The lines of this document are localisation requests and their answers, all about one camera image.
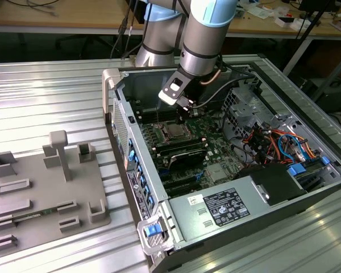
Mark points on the silver CPU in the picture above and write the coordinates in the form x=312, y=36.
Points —
x=177, y=132

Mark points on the metal locking lever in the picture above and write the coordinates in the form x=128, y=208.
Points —
x=158, y=116

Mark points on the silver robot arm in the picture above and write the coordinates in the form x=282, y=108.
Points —
x=201, y=42

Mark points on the black RAM slot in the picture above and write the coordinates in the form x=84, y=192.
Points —
x=179, y=142
x=167, y=119
x=164, y=115
x=182, y=148
x=183, y=152
x=152, y=113
x=146, y=111
x=180, y=145

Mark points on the CPU socket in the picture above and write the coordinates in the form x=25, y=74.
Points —
x=177, y=140

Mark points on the black expansion slot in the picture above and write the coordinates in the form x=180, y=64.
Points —
x=184, y=189
x=179, y=180

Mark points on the black plastic drive cover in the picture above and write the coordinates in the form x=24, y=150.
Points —
x=275, y=179

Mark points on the metal drive cage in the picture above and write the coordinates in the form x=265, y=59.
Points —
x=244, y=109

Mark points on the green motherboard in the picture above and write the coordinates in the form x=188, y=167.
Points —
x=221, y=153

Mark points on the graphics card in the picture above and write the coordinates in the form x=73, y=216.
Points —
x=187, y=160

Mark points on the silver chipset heatsink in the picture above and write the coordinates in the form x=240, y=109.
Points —
x=216, y=173

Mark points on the grey PC case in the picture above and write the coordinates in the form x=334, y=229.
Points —
x=150, y=170

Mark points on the small white box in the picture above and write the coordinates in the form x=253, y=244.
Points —
x=298, y=25

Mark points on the blue disk carrier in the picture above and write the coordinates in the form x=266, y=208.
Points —
x=297, y=170

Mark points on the silver power supply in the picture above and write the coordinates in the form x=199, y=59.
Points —
x=184, y=219

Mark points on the wooden desk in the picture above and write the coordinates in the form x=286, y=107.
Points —
x=74, y=14

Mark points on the blue case latch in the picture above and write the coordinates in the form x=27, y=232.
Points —
x=153, y=231

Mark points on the grey parts rack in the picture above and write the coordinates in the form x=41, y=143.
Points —
x=45, y=185

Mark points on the green RAM stick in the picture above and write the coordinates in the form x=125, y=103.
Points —
x=31, y=215

